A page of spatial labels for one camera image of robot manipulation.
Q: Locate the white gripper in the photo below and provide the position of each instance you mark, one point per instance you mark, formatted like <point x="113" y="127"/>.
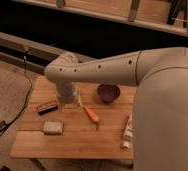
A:
<point x="66" y="93"/>

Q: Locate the orange pepper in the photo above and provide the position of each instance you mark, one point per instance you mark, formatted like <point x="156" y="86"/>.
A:
<point x="93" y="116"/>

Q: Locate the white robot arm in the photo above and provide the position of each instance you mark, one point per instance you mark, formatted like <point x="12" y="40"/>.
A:
<point x="160" y="108"/>

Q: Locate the black brown rectangular block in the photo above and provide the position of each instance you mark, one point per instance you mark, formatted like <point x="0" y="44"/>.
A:
<point x="47" y="107"/>

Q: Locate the beige sponge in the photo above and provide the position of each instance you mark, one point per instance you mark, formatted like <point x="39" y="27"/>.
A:
<point x="53" y="127"/>

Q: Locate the dark red bowl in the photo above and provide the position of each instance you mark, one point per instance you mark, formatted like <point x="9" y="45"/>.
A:
<point x="108" y="93"/>

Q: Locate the wooden table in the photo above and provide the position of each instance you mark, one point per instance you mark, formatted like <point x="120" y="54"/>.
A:
<point x="80" y="139"/>

